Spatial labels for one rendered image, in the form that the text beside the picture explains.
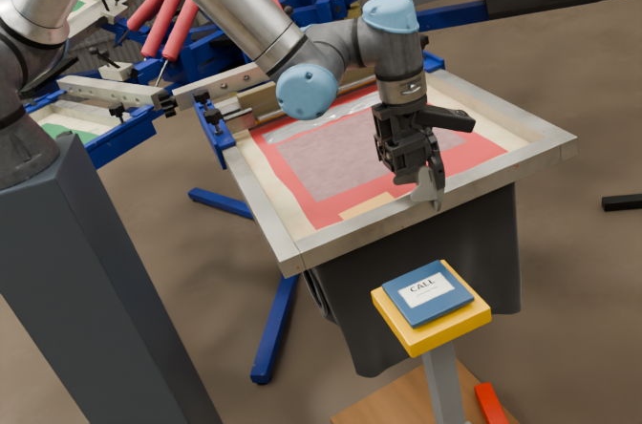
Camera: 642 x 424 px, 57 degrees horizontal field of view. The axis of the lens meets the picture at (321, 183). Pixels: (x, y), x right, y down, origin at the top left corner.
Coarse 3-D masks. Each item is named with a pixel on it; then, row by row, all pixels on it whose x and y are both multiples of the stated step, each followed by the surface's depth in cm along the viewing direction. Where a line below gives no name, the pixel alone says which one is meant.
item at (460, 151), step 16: (352, 96) 154; (368, 112) 143; (352, 128) 138; (368, 128) 136; (368, 144) 129; (448, 144) 121; (464, 144) 120; (480, 144) 119; (496, 144) 117; (448, 160) 116; (464, 160) 115; (480, 160) 114; (448, 176) 112
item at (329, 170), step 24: (288, 120) 150; (336, 120) 144; (264, 144) 142; (288, 144) 139; (312, 144) 136; (336, 144) 133; (360, 144) 130; (288, 168) 129; (312, 168) 126; (336, 168) 124; (360, 168) 122; (384, 168) 119; (312, 192) 118; (336, 192) 116; (360, 192) 114; (384, 192) 112; (408, 192) 110; (312, 216) 111; (336, 216) 109
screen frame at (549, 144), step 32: (480, 96) 129; (512, 128) 119; (544, 128) 111; (512, 160) 105; (544, 160) 106; (256, 192) 116; (448, 192) 101; (480, 192) 104; (352, 224) 99; (384, 224) 100; (288, 256) 96; (320, 256) 98
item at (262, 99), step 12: (348, 72) 150; (360, 72) 151; (372, 72) 153; (264, 84) 146; (240, 96) 143; (252, 96) 144; (264, 96) 145; (240, 108) 147; (252, 108) 145; (264, 108) 146; (276, 108) 148
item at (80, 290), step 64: (0, 192) 92; (64, 192) 94; (0, 256) 97; (64, 256) 99; (128, 256) 116; (64, 320) 105; (128, 320) 108; (64, 384) 113; (128, 384) 115; (192, 384) 134
